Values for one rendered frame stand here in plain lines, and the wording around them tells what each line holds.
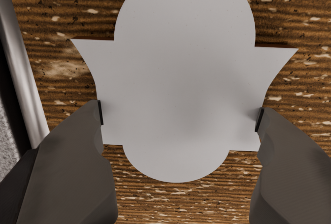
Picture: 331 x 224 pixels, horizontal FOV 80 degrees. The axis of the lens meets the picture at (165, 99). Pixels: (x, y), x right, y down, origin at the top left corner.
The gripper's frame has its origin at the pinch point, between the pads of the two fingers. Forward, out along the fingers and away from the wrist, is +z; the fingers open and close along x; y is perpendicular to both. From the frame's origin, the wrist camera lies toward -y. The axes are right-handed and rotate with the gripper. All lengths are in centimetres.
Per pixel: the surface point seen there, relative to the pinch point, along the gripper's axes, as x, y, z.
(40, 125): -11.2, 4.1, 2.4
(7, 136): -14.9, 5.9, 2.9
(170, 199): -0.1, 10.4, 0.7
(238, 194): 5.8, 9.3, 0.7
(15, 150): -14.8, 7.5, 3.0
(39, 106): -10.9, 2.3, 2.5
